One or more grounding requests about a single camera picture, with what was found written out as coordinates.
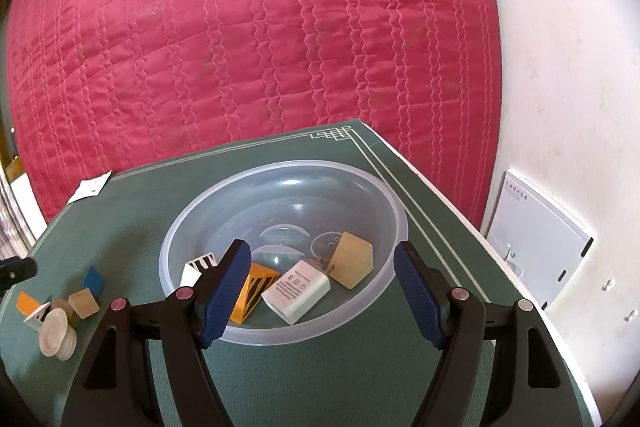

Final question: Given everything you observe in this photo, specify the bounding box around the white wall panel box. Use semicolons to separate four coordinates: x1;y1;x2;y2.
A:
484;169;595;310

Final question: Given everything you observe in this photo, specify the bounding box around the clear plastic dome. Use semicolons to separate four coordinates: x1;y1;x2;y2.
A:
252;224;313;268

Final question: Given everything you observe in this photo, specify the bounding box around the beige wedge block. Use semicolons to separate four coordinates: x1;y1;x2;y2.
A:
327;231;374;290

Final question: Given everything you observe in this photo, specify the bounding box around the white paper packet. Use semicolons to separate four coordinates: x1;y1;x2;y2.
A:
67;170;112;204

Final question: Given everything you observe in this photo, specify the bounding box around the clear plastic bowl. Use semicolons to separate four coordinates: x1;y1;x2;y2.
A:
159;160;410;347

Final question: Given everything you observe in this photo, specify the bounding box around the small white striped block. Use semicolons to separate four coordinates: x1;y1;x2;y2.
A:
22;302;53;330

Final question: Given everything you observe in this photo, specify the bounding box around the white black striped block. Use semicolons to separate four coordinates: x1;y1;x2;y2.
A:
180;252;217;289

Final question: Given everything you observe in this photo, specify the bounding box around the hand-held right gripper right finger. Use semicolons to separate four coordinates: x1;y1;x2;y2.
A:
393;241;586;427

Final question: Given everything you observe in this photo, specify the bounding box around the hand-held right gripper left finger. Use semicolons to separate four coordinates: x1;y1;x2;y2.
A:
60;239;253;427

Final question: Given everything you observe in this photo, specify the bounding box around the white round cap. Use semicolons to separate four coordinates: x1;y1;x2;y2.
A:
40;308;78;360

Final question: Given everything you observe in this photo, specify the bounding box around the orange block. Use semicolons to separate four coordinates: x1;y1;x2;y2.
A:
16;291;51;312

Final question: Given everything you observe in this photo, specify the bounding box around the green table mat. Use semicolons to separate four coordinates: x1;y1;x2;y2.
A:
0;118;593;427

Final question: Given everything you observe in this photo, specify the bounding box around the pink quilted blanket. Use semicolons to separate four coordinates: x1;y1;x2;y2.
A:
0;0;503;233

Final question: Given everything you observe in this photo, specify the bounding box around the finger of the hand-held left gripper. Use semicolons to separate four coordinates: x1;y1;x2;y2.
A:
0;257;39;293

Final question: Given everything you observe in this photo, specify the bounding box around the white charger adapter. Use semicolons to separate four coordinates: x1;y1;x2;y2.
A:
261;260;333;325

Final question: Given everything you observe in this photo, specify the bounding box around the yellow black striped wedge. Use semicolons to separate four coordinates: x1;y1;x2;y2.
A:
229;263;281;324

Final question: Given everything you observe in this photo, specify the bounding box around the beige cube block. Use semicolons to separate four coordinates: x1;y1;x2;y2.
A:
68;289;101;320

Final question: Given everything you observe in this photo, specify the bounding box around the blue block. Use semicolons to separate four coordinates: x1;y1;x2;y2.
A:
82;265;105;298

